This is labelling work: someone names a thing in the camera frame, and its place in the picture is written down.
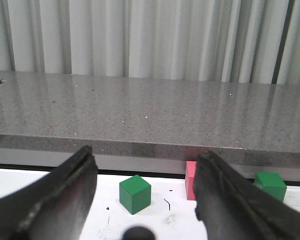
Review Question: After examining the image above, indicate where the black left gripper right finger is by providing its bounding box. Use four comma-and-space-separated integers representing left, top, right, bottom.
193, 150, 300, 240

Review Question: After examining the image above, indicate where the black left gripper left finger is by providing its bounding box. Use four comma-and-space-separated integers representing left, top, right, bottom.
0, 145, 98, 240

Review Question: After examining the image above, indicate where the green cube middle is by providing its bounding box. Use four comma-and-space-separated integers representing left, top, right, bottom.
253, 172, 287, 202

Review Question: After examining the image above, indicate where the green cube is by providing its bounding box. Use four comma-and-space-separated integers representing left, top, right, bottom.
253, 172, 287, 202
119, 175, 152, 215

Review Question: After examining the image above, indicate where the pink cube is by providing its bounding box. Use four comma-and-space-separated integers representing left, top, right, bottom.
185, 161, 197, 201

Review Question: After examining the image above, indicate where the green cube left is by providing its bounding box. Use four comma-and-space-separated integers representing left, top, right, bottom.
119, 175, 152, 215

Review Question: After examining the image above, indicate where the grey stone counter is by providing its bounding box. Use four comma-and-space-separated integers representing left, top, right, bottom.
0, 71, 300, 182

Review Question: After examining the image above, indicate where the grey-white curtain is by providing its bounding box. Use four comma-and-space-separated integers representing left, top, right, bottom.
0, 0, 300, 85

